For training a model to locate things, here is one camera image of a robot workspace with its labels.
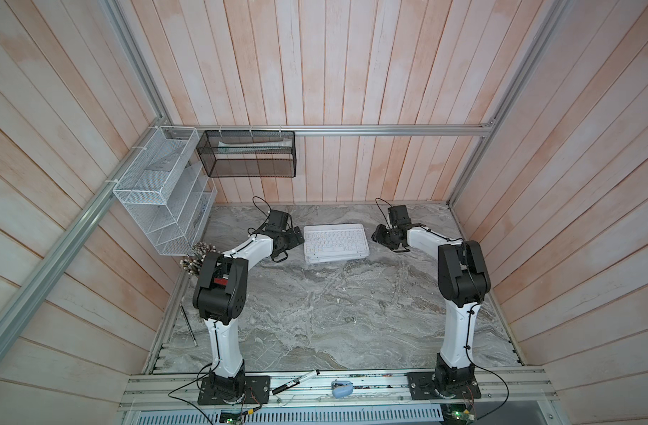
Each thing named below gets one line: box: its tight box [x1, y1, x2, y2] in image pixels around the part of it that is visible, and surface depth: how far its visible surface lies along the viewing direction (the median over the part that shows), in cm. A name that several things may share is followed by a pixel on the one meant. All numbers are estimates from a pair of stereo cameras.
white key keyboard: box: [303, 223, 371, 264], surface depth 103 cm
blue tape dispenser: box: [331, 379, 354, 399], surface depth 75 cm
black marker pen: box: [271, 369, 321, 396], surface depth 76 cm
